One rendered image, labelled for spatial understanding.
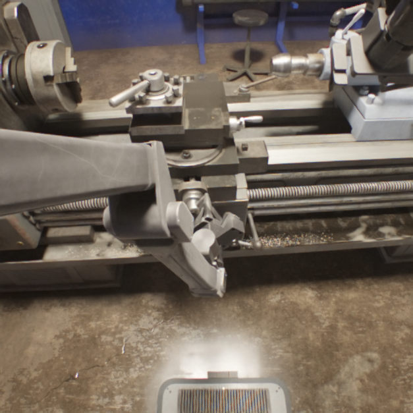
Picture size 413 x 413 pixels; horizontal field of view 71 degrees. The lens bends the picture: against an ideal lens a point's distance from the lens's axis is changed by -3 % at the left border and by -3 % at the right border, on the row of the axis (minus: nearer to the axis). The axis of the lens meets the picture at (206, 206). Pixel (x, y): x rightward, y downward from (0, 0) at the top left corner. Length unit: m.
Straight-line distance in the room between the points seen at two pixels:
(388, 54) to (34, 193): 0.47
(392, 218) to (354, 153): 0.56
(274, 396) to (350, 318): 0.69
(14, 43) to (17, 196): 1.25
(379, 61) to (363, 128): 0.83
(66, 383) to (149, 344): 0.43
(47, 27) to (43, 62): 3.39
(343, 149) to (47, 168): 1.17
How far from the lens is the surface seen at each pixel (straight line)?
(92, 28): 4.47
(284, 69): 1.21
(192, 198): 0.96
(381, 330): 1.90
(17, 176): 0.22
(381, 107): 1.36
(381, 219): 1.74
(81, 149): 0.27
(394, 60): 0.53
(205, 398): 1.36
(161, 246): 0.44
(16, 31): 1.42
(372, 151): 1.35
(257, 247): 1.12
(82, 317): 1.84
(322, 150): 1.26
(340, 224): 1.62
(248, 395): 1.37
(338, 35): 1.35
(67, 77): 1.22
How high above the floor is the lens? 1.61
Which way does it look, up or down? 50 degrees down
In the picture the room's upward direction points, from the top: 2 degrees counter-clockwise
